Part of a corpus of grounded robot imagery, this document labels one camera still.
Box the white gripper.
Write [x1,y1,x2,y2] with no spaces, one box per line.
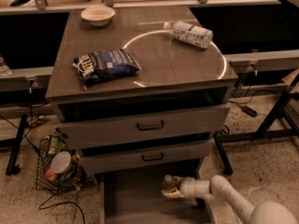
[162,176,195,200]

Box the clear water bottle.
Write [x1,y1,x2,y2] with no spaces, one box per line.
[162,175,177,192]

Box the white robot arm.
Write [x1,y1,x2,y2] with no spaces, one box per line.
[162,175,299,224]

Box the bottom open drawer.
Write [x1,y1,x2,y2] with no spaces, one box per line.
[102,160,211,224]

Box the middle grey drawer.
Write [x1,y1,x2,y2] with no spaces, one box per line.
[80,139,214,175]

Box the grey drawer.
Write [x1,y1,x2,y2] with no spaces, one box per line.
[80,139,214,175]
[59,104,230,149]

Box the grey drawer cabinet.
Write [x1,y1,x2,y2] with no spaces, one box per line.
[46,6,237,224]

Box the top grey drawer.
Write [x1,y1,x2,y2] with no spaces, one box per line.
[59,104,230,149]

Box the white labelled bottle lying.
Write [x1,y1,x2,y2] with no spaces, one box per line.
[164,21,213,49]

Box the black table leg right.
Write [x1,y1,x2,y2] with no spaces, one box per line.
[213,133,233,175]

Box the black table leg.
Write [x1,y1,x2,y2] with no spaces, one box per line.
[6,115,27,175]
[213,133,233,175]

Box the black power adapter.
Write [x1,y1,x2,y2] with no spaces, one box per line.
[242,105,257,118]

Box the can with white lid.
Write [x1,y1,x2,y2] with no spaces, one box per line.
[50,151,75,181]

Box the red apple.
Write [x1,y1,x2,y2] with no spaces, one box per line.
[45,169,59,182]

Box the green chip bag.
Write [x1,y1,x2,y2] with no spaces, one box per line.
[46,135,69,158]

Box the blue chip bag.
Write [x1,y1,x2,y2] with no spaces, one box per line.
[73,49,141,88]

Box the black table leg left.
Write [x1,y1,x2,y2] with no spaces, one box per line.
[6,115,27,175]

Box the white bowl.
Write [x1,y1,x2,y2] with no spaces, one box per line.
[80,6,115,27]

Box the black wire basket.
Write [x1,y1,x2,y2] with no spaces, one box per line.
[36,138,93,195]

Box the black frame stand right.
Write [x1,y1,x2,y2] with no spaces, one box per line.
[214,74,299,144]

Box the black floor cable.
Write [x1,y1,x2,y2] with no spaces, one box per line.
[37,189,86,224]

